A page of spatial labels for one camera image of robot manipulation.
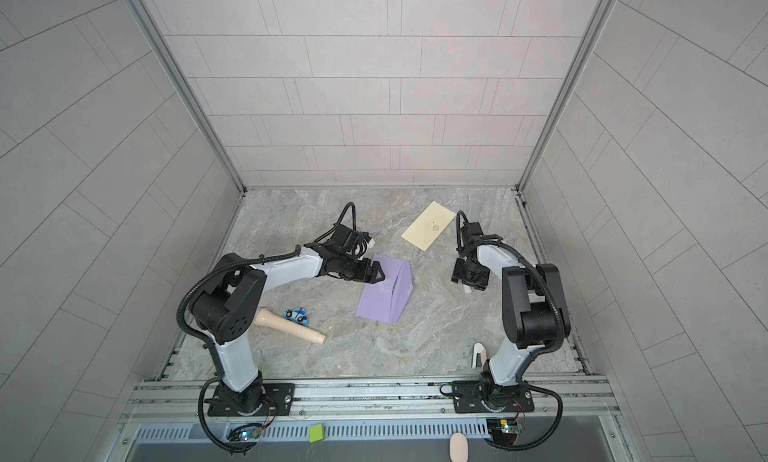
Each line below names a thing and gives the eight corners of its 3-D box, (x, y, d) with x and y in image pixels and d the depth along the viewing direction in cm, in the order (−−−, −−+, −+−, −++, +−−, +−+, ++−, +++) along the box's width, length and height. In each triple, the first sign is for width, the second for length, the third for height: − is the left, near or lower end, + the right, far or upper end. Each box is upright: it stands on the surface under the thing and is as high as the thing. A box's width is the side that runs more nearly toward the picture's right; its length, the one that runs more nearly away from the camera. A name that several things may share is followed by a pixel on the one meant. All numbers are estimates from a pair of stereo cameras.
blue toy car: (282, 325, 84) (280, 322, 83) (286, 310, 87) (284, 307, 86) (308, 325, 84) (306, 322, 83) (311, 310, 87) (309, 307, 86)
